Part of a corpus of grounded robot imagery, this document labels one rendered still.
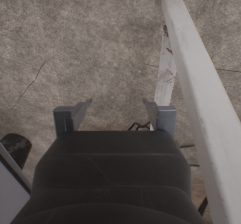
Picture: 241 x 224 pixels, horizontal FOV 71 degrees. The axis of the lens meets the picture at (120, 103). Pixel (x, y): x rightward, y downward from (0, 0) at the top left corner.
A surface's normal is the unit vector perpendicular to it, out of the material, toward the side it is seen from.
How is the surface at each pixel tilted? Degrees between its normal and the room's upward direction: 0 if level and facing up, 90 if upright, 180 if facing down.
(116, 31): 0
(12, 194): 90
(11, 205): 90
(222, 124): 81
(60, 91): 0
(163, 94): 0
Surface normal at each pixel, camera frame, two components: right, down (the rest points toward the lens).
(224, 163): -0.01, -0.65
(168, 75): -0.12, 0.65
